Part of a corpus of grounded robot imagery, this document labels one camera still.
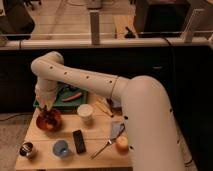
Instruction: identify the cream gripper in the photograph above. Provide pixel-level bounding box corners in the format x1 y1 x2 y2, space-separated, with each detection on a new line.
35 85 57 111

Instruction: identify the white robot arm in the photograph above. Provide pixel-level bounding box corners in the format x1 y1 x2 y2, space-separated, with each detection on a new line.
31 51 185 171

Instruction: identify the red bowl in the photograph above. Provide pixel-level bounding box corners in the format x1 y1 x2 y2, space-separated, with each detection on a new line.
36 108 62 131

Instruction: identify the dark purple bowl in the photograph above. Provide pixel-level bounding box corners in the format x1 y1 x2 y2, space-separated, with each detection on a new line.
107 99 121 110

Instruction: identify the green plastic tray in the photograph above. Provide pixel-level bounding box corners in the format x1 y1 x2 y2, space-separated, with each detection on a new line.
32 81 90 111

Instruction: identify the orange carrot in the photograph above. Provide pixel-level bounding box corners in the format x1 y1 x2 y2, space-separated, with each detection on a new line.
62 92 82 102

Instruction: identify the white paper cup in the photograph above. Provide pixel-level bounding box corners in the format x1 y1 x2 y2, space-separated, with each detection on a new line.
77 104 93 123

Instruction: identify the yellow banana piece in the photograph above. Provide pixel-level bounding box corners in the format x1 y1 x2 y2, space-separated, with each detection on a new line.
96 100 114 117

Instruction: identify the black remote control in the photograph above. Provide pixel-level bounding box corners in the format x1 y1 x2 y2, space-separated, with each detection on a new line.
73 130 86 154

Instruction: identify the blue plastic cup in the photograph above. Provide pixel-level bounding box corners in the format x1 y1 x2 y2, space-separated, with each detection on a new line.
53 140 69 157

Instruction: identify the silver metal can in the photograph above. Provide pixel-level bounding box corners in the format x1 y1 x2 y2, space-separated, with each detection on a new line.
19 142 37 158

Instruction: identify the wooden table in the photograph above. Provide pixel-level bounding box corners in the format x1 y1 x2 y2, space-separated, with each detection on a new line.
15 94 132 171

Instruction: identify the black office chair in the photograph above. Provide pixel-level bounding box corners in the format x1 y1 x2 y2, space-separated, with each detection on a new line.
0 0 35 40

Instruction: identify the grey blue cloth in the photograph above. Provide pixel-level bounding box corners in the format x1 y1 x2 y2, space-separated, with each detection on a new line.
109 121 125 140

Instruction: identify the orange apple fruit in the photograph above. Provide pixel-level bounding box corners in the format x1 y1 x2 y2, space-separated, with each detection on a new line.
115 136 128 153

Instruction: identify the black monitor box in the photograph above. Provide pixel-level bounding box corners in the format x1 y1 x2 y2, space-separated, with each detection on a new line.
133 0 190 38

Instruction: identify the black handled brush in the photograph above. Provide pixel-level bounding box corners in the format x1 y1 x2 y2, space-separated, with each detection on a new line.
57 84 77 97

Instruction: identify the grey metal post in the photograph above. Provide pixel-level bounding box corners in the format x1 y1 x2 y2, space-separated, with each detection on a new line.
90 10 100 45

